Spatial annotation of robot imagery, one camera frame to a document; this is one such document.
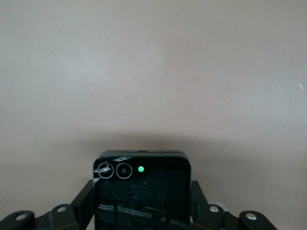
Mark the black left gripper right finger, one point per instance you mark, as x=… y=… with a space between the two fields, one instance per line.
x=216 y=219

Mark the small black flip phone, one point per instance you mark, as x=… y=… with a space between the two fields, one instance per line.
x=144 y=191

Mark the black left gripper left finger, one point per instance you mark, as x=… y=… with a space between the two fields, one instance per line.
x=60 y=218

